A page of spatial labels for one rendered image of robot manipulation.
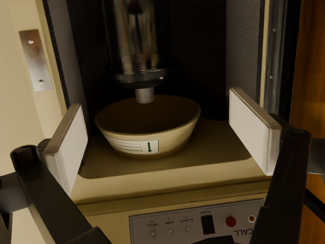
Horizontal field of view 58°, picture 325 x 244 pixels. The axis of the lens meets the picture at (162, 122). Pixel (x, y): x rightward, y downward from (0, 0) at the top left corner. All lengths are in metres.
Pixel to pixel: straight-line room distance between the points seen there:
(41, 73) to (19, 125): 0.54
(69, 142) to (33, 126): 0.73
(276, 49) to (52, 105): 0.29
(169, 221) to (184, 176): 0.07
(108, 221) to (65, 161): 0.28
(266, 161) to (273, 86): 0.26
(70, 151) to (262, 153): 0.11
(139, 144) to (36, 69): 0.17
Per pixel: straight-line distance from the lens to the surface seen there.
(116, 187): 0.44
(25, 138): 0.93
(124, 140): 0.43
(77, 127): 0.20
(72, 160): 0.18
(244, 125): 0.19
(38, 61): 0.38
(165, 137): 0.42
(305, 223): 0.55
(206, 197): 0.44
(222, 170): 0.45
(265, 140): 0.16
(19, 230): 1.13
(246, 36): 0.43
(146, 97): 0.43
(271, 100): 0.42
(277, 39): 0.40
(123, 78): 0.39
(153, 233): 0.42
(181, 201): 0.43
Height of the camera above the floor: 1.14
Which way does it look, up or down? 23 degrees up
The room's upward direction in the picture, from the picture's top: 175 degrees clockwise
